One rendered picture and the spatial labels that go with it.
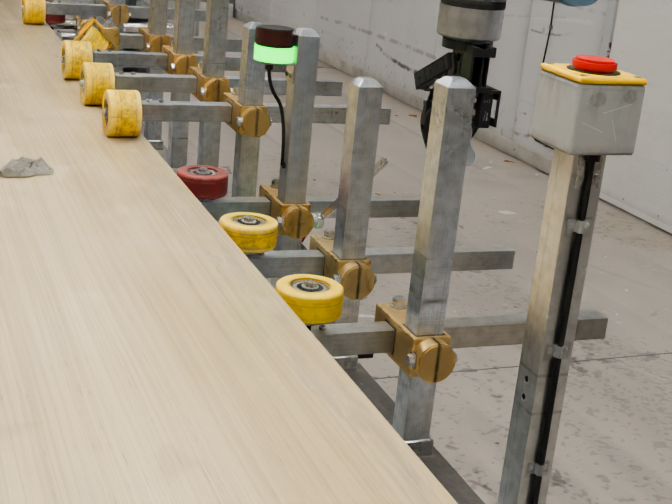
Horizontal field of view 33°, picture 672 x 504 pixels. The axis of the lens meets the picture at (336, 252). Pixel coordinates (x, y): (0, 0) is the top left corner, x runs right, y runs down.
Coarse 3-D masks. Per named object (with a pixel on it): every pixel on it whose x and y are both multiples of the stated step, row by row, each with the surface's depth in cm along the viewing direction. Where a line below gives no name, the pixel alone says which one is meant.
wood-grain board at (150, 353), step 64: (0, 0) 344; (0, 64) 248; (0, 128) 194; (64, 128) 198; (0, 192) 159; (64, 192) 162; (128, 192) 165; (0, 256) 135; (64, 256) 137; (128, 256) 139; (192, 256) 141; (0, 320) 117; (64, 320) 119; (128, 320) 120; (192, 320) 122; (256, 320) 124; (0, 384) 103; (64, 384) 105; (128, 384) 106; (192, 384) 107; (256, 384) 109; (320, 384) 110; (0, 448) 93; (64, 448) 94; (128, 448) 95; (192, 448) 96; (256, 448) 97; (320, 448) 98; (384, 448) 99
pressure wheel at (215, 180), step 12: (180, 168) 178; (192, 168) 179; (204, 168) 178; (216, 168) 180; (192, 180) 174; (204, 180) 174; (216, 180) 175; (192, 192) 175; (204, 192) 175; (216, 192) 176
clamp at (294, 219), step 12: (264, 192) 185; (276, 192) 184; (276, 204) 179; (288, 204) 178; (300, 204) 178; (276, 216) 179; (288, 216) 176; (300, 216) 177; (312, 216) 178; (288, 228) 177; (300, 228) 177; (312, 228) 178
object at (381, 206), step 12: (204, 204) 178; (216, 204) 179; (228, 204) 179; (240, 204) 180; (252, 204) 181; (264, 204) 182; (312, 204) 185; (324, 204) 185; (372, 204) 189; (384, 204) 189; (396, 204) 190; (408, 204) 191; (216, 216) 179; (372, 216) 189; (384, 216) 190; (396, 216) 191; (408, 216) 192
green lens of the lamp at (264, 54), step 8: (256, 48) 170; (264, 48) 168; (272, 48) 168; (280, 48) 168; (288, 48) 169; (256, 56) 170; (264, 56) 169; (272, 56) 168; (280, 56) 169; (288, 56) 170
